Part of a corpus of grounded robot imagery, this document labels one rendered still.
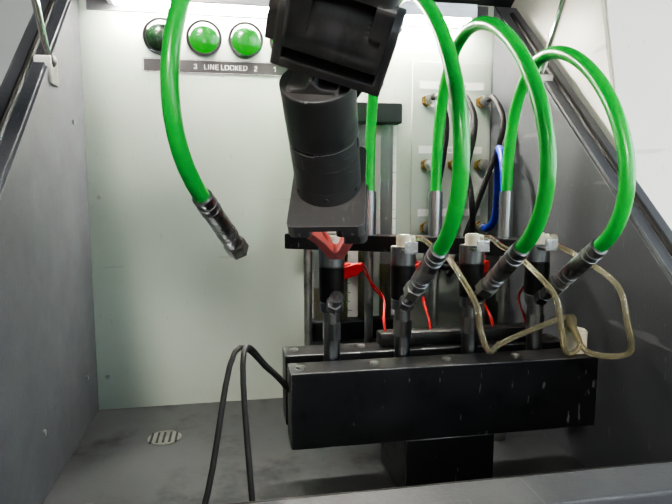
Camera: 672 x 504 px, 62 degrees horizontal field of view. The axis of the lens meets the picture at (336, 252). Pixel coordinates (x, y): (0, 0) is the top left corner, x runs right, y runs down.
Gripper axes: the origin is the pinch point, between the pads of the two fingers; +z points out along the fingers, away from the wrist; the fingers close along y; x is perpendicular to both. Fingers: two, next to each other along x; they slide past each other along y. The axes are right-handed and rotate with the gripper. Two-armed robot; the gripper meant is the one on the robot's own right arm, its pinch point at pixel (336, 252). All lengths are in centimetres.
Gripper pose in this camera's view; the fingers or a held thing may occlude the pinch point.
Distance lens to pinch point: 56.2
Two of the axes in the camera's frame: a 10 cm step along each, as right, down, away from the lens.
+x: -10.0, 0.1, 0.9
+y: 0.5, -7.6, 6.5
